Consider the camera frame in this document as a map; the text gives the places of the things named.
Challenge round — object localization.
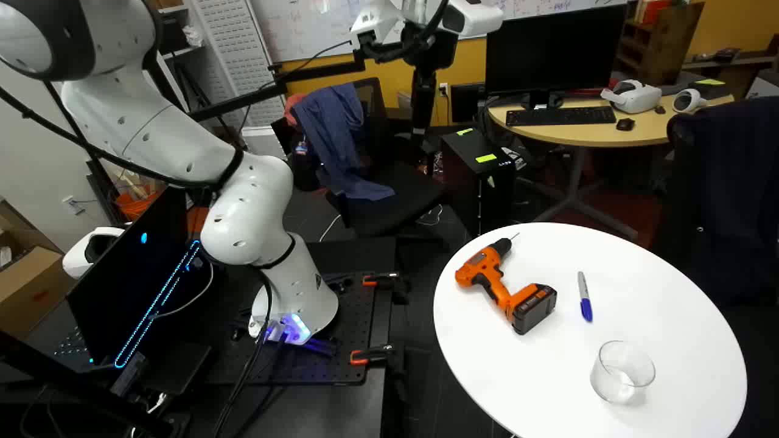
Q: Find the dark office chair foreground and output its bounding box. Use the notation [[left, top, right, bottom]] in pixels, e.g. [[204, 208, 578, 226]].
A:
[[656, 98, 779, 307]]

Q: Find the orange cordless drill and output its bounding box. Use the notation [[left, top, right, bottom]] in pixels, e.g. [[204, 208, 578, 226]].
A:
[[456, 238, 558, 337]]

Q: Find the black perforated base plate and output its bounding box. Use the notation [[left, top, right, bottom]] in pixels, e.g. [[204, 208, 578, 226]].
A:
[[204, 275, 381, 386]]

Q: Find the clear glass container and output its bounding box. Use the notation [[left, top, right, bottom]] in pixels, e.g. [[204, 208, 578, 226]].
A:
[[590, 341, 658, 406]]

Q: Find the blue jacket on chair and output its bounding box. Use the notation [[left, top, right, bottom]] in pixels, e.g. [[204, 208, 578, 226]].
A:
[[292, 84, 395, 202]]

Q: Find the round white table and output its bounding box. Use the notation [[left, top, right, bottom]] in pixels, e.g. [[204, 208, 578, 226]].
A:
[[434, 223, 747, 438]]

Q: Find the black computer tower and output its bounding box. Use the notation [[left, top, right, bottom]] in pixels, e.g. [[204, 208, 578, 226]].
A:
[[441, 129, 513, 237]]

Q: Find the orange black clamp rear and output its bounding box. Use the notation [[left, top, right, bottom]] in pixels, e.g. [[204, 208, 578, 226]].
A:
[[361, 272, 409, 291]]

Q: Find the black computer mouse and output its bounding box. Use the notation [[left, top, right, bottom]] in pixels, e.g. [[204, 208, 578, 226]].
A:
[[616, 119, 635, 131]]

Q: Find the cardboard box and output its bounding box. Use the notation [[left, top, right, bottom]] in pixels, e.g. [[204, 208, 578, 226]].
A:
[[0, 199, 74, 338]]

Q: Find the orange black clamp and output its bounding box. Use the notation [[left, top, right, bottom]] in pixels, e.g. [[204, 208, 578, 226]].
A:
[[349, 343, 404, 367], [361, 272, 409, 291]]

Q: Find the round wooden desk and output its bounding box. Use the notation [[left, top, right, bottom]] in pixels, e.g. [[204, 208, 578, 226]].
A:
[[487, 95, 737, 151]]

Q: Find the blue marker pen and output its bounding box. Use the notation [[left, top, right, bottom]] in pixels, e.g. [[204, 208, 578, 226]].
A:
[[578, 270, 594, 325]]

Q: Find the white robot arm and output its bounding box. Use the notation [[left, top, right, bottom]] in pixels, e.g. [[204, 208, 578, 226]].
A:
[[0, 0, 338, 345]]

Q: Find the black keyboard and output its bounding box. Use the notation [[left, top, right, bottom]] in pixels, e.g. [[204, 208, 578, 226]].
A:
[[506, 107, 616, 128]]

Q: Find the orange black clamp front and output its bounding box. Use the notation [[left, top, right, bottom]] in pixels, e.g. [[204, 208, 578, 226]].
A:
[[349, 343, 404, 367]]

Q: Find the black office chair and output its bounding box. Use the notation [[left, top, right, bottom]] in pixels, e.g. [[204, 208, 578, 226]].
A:
[[274, 79, 444, 237]]

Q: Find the white VR headset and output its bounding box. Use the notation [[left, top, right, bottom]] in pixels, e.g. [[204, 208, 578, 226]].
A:
[[601, 80, 663, 114]]

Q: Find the black laptop with blue light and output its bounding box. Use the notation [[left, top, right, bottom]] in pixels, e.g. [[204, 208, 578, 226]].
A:
[[64, 191, 200, 373]]

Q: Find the black computer monitor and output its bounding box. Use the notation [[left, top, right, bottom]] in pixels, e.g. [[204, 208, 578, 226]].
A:
[[485, 6, 625, 95]]

